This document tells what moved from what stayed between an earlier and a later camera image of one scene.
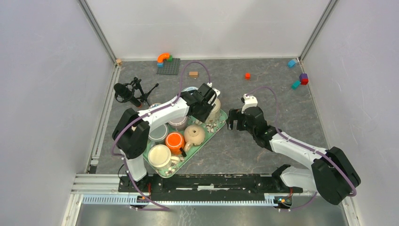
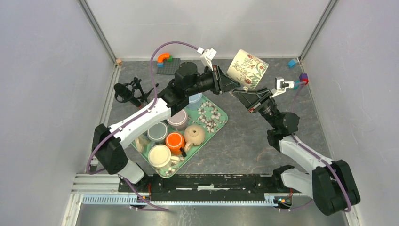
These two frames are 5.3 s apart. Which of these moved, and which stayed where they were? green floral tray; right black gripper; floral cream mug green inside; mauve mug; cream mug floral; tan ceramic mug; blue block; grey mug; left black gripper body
Moved: left black gripper body; floral cream mug green inside; right black gripper
Stayed: blue block; green floral tray; tan ceramic mug; cream mug floral; grey mug; mauve mug
